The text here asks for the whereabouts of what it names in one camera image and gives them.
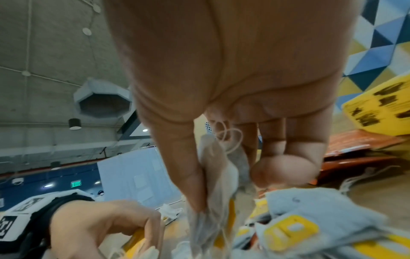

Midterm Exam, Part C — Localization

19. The person's right hand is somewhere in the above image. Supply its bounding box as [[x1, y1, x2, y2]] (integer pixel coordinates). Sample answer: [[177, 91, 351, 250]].
[[102, 0, 363, 212]]

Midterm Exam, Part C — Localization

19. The person's left hand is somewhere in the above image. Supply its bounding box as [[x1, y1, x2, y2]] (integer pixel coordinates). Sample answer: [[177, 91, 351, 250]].
[[50, 200, 166, 259]]

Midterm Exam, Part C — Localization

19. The yellow tea bag wrapper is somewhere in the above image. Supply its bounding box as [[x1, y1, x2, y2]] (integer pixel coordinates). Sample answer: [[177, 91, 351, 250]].
[[122, 226, 151, 255]]

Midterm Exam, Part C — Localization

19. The grey tea bag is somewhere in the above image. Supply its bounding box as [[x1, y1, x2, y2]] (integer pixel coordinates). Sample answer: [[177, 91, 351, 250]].
[[225, 148, 258, 203]]

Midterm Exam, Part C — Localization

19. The white partition panel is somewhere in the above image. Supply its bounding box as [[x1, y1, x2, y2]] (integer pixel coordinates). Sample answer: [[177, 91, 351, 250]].
[[97, 146, 184, 204]]

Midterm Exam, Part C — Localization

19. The crumpled white tea bag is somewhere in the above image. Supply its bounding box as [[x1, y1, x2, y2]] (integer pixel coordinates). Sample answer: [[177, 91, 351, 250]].
[[158, 203, 184, 219]]

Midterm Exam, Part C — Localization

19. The orange box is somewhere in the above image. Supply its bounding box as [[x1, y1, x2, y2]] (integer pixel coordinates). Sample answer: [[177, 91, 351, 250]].
[[315, 129, 409, 186]]

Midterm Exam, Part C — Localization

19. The yellow printed carton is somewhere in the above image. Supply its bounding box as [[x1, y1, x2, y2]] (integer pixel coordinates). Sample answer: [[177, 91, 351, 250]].
[[341, 75, 410, 143]]

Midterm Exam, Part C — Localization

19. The pile of yellow-tagged tea bags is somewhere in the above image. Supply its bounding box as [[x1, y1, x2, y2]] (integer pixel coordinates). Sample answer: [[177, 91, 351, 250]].
[[231, 187, 410, 259]]

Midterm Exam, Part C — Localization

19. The black white wrist camera mount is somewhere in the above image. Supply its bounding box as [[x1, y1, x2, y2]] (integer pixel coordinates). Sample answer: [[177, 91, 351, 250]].
[[0, 192, 97, 259]]

